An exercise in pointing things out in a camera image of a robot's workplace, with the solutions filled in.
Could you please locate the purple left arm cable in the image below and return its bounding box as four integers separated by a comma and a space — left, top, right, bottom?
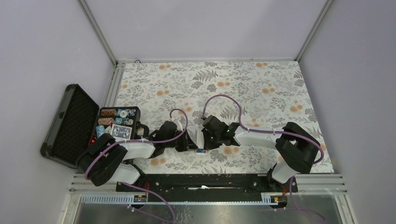
84, 108, 189, 222

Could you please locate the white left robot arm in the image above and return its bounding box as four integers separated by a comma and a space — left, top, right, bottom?
75, 121, 199, 192

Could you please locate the floral table mat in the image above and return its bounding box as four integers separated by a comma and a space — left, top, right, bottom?
115, 61, 328, 175

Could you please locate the white remote control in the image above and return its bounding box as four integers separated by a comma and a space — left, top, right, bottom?
195, 129, 205, 155

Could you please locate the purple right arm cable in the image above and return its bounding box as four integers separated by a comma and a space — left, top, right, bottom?
201, 94, 327, 222

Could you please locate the playing card deck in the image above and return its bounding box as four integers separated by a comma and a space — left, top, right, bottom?
110, 124, 133, 140

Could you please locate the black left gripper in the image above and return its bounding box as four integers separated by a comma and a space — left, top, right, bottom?
164, 129, 198, 153

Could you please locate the black poker chip case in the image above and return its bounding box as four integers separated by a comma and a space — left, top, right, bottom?
40, 84, 142, 169

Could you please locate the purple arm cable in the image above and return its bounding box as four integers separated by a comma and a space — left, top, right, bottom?
201, 94, 327, 222
84, 108, 189, 222

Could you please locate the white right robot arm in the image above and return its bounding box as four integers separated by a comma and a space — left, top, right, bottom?
196, 115, 320, 192

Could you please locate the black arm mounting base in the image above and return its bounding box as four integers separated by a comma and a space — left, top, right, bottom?
116, 174, 298, 203

